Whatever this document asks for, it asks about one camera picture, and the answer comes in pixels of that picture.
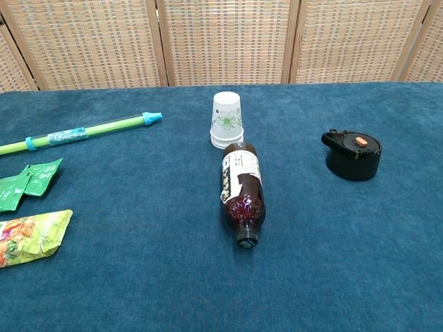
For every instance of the woven folding screen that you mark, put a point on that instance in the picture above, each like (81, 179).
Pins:
(225, 41)

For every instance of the black bottle lid orange button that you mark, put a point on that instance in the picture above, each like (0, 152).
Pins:
(353, 162)

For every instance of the yellow green snack bag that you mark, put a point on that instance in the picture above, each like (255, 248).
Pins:
(31, 235)

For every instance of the brown plastic drink bottle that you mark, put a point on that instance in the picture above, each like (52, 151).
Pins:
(242, 193)

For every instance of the green tube water gun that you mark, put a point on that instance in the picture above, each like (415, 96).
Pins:
(104, 127)

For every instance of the blue velvet tablecloth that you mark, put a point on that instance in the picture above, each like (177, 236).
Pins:
(104, 294)

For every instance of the green tea sachet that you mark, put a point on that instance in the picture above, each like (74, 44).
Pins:
(41, 180)
(8, 193)

